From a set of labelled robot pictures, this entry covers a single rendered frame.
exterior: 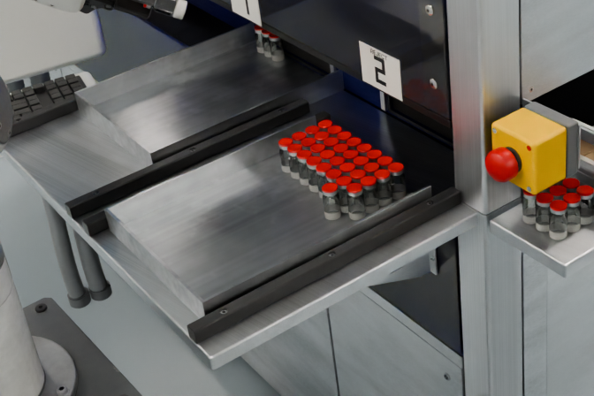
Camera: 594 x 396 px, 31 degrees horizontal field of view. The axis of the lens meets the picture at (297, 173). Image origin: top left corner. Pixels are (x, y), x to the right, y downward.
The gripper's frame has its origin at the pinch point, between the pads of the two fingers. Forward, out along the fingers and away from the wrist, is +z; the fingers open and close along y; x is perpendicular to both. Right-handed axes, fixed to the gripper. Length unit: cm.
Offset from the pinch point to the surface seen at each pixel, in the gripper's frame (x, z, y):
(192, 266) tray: 20.6, 16.4, 23.2
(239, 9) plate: -28, 18, 39
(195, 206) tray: 9.5, 16.4, 30.7
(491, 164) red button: 8.2, 43.8, -1.6
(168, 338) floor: -5, 35, 148
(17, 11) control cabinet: -37, -16, 74
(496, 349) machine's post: 19, 61, 28
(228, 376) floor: 4, 48, 134
